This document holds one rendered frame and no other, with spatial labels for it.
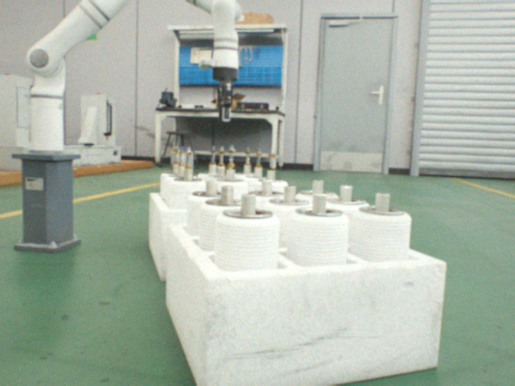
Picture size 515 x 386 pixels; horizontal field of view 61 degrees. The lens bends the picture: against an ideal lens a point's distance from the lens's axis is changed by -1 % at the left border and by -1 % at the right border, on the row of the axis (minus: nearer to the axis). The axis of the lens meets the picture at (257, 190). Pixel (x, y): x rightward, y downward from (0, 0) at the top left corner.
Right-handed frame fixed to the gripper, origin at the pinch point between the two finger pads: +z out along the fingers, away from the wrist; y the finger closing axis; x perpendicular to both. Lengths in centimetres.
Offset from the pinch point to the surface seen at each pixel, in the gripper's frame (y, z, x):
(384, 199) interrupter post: -66, 16, -15
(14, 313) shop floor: -37, 43, 48
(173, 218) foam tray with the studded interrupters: -20.5, 26.7, 15.8
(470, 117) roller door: 352, -33, -381
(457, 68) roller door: 362, -95, -365
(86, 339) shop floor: -52, 43, 33
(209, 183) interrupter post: -44.7, 15.4, 10.5
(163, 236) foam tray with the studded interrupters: -20.6, 31.1, 18.3
